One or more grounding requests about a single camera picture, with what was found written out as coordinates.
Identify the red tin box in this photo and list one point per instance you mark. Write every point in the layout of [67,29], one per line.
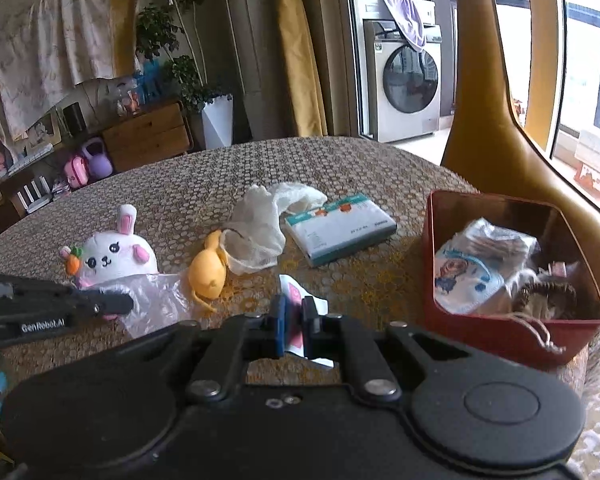
[480,340]

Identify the yellow curtain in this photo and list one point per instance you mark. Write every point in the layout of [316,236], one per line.
[300,60]

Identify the white plastic bag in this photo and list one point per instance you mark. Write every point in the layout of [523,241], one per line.
[255,230]

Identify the white printed sheet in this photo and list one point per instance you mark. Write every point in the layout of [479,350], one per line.
[45,50]

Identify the pink toy bag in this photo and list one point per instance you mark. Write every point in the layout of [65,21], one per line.
[76,172]

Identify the wooden cabinet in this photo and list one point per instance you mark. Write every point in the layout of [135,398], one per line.
[145,135]

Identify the green plant in white pot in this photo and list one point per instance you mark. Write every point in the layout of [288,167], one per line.
[217,120]

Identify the purple kettlebell toy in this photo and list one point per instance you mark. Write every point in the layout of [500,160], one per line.
[97,160]

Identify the clear packet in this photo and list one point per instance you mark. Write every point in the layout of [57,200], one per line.
[500,242]

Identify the white bunny plush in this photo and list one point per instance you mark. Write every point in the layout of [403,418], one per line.
[115,255]

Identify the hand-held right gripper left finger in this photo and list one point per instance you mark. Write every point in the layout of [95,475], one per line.
[279,325]

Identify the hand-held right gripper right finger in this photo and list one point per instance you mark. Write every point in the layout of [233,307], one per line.
[310,327]

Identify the blue bottles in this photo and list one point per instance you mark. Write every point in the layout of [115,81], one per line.
[151,82]

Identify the black speaker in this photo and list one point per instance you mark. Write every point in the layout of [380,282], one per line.
[73,119]

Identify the pink white card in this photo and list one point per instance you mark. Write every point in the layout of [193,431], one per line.
[294,300]

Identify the yellow leather chair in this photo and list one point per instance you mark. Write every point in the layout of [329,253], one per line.
[485,110]

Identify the cartoon printed white packet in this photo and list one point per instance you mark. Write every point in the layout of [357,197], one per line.
[460,280]

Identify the photo frame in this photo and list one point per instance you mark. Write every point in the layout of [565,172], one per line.
[45,130]

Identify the yellow duck plush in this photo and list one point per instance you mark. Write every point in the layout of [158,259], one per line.
[207,272]

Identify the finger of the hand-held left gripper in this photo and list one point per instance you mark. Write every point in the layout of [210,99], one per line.
[40,328]
[80,300]

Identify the white washing machine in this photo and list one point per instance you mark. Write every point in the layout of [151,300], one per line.
[405,110]

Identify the clear plastic bag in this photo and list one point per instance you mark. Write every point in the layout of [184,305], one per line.
[155,305]

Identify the purple towel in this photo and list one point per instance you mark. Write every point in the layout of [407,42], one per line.
[407,15]

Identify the grey curtain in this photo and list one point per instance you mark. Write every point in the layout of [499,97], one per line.
[250,35]

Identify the white router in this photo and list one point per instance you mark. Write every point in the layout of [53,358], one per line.
[35,197]

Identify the brown woven scrunchie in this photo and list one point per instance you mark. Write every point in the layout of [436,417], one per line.
[545,297]

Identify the teal white tissue pack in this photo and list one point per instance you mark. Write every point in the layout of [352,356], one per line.
[340,227]

